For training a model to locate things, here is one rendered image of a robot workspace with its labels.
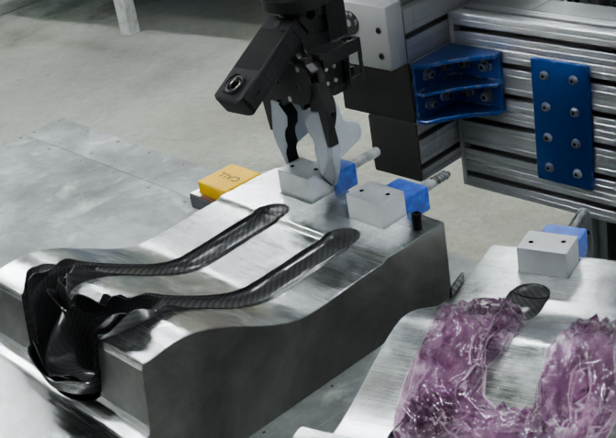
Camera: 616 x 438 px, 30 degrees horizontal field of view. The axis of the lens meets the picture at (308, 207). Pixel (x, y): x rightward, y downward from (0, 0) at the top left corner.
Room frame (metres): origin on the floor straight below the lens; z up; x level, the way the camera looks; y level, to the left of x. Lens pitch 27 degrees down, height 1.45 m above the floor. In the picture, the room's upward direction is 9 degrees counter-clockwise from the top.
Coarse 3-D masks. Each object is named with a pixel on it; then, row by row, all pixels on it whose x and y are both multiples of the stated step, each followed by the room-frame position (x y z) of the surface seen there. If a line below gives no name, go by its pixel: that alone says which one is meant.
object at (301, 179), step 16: (304, 160) 1.17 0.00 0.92; (352, 160) 1.19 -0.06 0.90; (368, 160) 1.20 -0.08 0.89; (288, 176) 1.14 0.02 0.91; (304, 176) 1.13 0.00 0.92; (320, 176) 1.13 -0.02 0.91; (352, 176) 1.16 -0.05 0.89; (288, 192) 1.15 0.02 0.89; (304, 192) 1.13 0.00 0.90; (320, 192) 1.13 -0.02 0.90
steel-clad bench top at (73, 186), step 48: (0, 144) 1.68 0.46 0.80; (48, 144) 1.65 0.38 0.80; (96, 144) 1.62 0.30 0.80; (0, 192) 1.50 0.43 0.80; (48, 192) 1.47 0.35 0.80; (96, 192) 1.44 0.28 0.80; (144, 192) 1.41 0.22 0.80; (0, 240) 1.34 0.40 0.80; (48, 240) 1.32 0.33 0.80; (96, 240) 1.30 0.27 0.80; (144, 240) 1.27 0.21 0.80; (336, 384) 0.91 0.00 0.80; (288, 432) 0.85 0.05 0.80
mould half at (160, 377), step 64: (256, 192) 1.17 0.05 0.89; (64, 256) 1.02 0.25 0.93; (128, 256) 1.06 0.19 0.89; (256, 256) 1.03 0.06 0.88; (384, 256) 0.98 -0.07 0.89; (0, 320) 0.98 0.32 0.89; (192, 320) 0.85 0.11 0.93; (256, 320) 0.89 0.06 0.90; (320, 320) 0.91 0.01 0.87; (384, 320) 0.96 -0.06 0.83; (0, 384) 0.91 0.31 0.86; (128, 384) 0.81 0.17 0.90; (192, 384) 0.82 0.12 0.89; (256, 384) 0.86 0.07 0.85; (320, 384) 0.91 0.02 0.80
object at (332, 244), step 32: (256, 224) 1.11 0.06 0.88; (192, 256) 1.06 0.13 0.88; (320, 256) 1.01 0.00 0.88; (32, 288) 0.94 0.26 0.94; (64, 288) 0.90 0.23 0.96; (256, 288) 0.97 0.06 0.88; (288, 288) 0.96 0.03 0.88; (32, 320) 0.92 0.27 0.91; (64, 320) 0.95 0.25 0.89; (96, 320) 0.85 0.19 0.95; (128, 320) 0.84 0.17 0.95; (32, 352) 0.89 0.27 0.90; (64, 352) 0.92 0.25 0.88; (96, 352) 0.84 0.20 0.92; (64, 384) 0.84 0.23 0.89; (96, 384) 0.84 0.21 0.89
